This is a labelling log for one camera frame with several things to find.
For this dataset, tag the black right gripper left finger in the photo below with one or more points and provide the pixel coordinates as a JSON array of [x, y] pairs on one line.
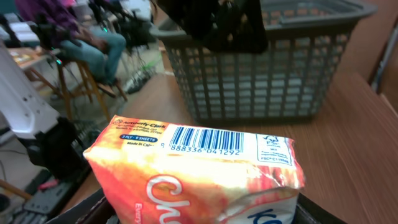
[[95, 209]]

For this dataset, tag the wooden stool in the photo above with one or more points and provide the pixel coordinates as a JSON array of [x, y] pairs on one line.
[[86, 87]]

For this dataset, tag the person in purple top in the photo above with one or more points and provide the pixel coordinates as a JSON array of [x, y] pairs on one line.
[[99, 49]]

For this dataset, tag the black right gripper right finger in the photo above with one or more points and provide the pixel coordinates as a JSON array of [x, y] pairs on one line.
[[308, 212]]

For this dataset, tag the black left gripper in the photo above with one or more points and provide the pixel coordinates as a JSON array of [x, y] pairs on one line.
[[220, 26]]

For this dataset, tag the small orange box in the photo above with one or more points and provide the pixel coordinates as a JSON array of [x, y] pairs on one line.
[[157, 172]]

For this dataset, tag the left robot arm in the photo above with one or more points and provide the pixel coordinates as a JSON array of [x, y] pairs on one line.
[[47, 136]]

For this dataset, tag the grey plastic mesh basket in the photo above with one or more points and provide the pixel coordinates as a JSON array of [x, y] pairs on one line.
[[288, 81]]

